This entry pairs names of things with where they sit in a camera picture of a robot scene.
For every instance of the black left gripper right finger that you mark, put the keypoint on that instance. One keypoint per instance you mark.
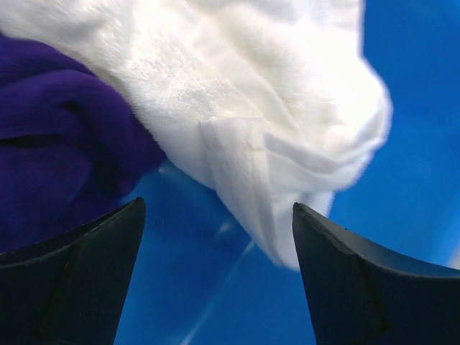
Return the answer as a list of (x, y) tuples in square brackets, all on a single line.
[(360, 292)]

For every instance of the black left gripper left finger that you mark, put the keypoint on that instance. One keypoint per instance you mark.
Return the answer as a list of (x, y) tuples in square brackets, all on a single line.
[(71, 289)]

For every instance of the white towel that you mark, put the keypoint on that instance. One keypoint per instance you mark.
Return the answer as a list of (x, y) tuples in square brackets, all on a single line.
[(268, 103)]

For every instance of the blue plastic bin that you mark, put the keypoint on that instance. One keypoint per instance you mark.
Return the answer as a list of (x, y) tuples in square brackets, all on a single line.
[(198, 279)]

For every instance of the purple towel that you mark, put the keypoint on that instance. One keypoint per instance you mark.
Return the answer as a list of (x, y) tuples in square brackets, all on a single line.
[(71, 148)]

